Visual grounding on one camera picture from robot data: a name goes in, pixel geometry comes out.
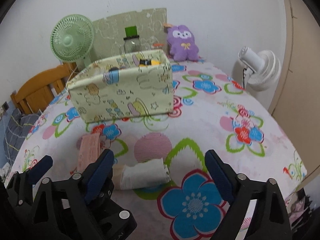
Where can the white beige sock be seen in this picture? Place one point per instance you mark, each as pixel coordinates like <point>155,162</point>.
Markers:
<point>148,174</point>

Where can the jar of cotton swabs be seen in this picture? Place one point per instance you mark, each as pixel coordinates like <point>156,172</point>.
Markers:
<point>158,46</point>

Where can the floral tablecloth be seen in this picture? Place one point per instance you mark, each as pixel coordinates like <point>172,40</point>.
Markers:
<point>210,111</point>

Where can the grey plaid pillow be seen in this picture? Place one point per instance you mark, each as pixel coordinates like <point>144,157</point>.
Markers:
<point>20,127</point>

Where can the white standing fan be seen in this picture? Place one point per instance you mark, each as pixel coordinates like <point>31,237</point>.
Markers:
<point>259,74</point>

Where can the pink mask pack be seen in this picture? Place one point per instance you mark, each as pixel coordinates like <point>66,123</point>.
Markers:
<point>89,151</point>

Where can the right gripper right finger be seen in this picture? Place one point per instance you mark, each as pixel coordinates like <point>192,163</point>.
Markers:
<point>270,219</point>

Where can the beige door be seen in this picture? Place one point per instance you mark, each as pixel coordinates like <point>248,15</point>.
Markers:
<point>297,107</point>

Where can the wall power outlet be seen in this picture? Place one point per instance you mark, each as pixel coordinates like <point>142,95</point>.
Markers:
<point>5,107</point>

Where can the patterned cardboard panel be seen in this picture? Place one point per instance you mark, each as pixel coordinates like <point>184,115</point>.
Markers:
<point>110,31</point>

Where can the glass mason jar mug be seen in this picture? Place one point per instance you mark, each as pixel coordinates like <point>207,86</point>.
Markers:
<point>132,44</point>

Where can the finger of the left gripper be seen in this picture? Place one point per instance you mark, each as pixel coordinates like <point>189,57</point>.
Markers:
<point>39,170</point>

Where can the purple plush bunny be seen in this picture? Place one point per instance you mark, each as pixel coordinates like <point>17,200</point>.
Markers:
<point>181,43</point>

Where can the cartoon print fabric storage box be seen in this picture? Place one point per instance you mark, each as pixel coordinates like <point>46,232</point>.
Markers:
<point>133,91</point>

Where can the green desk fan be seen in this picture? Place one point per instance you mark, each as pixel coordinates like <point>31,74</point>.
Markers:
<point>72,39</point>

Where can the green cup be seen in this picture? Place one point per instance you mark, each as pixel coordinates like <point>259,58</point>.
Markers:
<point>131,31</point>

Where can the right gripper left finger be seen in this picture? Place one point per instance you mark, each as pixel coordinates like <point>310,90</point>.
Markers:
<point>81,206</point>

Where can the yellow snack packet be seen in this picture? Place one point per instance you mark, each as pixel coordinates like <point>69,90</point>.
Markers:
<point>148,62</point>

